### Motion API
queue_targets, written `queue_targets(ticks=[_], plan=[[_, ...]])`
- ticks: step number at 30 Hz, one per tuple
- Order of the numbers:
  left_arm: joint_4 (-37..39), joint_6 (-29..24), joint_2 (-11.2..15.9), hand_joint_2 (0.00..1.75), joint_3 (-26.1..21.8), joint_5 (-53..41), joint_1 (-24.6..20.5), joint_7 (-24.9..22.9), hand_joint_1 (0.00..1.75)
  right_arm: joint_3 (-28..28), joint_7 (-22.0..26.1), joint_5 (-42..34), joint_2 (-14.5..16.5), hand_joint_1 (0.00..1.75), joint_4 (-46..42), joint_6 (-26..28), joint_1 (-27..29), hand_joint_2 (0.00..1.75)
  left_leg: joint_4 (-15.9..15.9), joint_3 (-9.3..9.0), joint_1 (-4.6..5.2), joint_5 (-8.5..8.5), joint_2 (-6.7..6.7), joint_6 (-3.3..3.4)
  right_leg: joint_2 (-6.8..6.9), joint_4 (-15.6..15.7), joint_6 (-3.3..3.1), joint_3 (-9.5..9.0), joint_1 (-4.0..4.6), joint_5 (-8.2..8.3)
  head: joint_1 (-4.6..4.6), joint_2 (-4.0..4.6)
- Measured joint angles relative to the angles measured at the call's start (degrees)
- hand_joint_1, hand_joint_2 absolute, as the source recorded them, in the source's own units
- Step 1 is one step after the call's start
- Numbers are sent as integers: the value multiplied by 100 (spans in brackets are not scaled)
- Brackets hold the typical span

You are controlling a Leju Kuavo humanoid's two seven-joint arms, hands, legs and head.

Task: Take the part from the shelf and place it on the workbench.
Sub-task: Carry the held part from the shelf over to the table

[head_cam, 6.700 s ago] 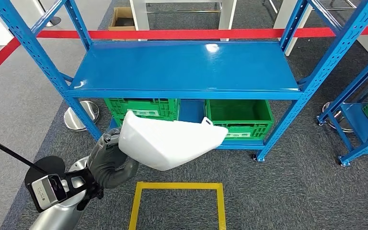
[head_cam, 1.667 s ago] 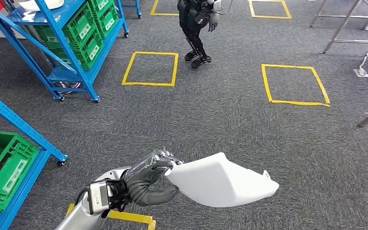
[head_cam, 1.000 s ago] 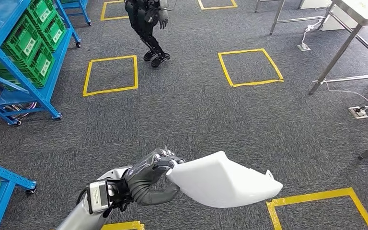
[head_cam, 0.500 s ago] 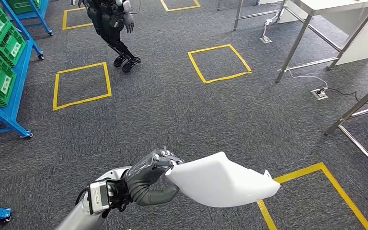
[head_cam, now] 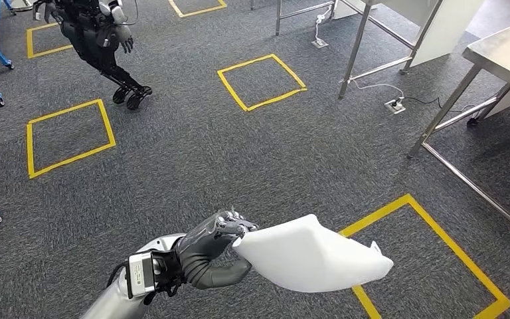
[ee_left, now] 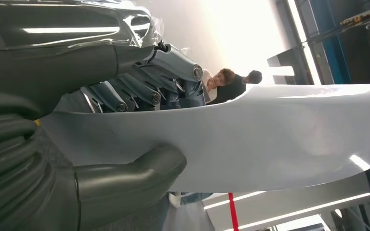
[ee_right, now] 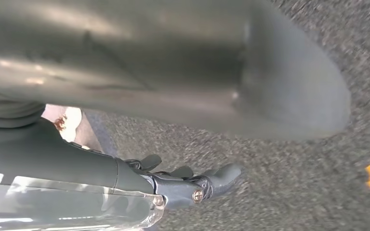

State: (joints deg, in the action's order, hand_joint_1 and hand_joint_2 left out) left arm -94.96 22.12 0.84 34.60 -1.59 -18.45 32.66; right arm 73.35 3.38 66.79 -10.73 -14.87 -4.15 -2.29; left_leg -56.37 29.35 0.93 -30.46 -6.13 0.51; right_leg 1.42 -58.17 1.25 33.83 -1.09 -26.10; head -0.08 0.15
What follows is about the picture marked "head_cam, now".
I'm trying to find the white power cable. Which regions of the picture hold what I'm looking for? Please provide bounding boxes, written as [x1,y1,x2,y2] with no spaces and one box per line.
[314,4,335,43]
[351,80,406,106]

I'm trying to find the stainless steel workbench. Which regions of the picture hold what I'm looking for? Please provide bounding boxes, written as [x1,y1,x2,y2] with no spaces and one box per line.
[406,15,510,244]

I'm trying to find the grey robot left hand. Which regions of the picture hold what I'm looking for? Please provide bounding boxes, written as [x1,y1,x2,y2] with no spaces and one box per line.
[175,210,260,290]

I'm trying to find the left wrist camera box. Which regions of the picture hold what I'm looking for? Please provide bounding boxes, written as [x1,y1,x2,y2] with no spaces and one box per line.
[125,251,157,299]

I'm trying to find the black humanoid robot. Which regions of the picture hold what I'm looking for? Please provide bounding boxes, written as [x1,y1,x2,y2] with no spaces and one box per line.
[33,0,153,111]

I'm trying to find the black power cable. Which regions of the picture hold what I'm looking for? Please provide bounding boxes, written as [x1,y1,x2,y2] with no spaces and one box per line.
[402,94,478,114]

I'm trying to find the stainless steel table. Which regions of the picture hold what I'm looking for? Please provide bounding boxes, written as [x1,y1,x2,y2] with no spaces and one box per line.
[249,0,430,100]

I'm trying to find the white side panel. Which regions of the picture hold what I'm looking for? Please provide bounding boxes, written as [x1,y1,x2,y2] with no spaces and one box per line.
[333,0,487,68]

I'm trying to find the white plastic part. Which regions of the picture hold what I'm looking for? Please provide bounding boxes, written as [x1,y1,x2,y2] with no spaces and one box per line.
[232,214,394,294]

